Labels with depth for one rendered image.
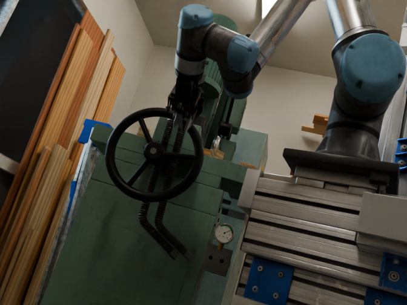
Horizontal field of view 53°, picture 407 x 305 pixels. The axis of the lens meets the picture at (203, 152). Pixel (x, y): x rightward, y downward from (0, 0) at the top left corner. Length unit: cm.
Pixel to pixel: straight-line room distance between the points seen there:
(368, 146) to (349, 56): 21
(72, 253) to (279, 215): 75
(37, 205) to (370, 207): 233
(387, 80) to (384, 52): 5
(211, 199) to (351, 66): 70
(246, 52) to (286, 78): 339
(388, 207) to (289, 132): 331
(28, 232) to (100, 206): 145
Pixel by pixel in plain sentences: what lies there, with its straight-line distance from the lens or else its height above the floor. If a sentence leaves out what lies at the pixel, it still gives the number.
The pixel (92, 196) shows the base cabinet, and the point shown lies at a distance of 140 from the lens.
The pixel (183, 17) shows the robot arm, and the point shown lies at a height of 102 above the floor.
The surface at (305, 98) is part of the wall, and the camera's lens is 418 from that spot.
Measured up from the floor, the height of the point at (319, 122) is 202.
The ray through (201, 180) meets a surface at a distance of 136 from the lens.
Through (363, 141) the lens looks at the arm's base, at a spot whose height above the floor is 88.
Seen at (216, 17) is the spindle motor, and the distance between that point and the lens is 172.
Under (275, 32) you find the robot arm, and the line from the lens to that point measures 108.
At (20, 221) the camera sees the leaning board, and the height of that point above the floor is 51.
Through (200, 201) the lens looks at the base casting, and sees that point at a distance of 135.
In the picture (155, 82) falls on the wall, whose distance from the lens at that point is 442.
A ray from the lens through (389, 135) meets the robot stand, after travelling 119.
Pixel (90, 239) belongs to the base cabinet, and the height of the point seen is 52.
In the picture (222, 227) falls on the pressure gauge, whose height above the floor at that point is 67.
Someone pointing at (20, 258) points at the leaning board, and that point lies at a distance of 276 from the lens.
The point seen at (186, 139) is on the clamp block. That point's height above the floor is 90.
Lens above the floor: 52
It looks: 16 degrees up
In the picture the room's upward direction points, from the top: 18 degrees clockwise
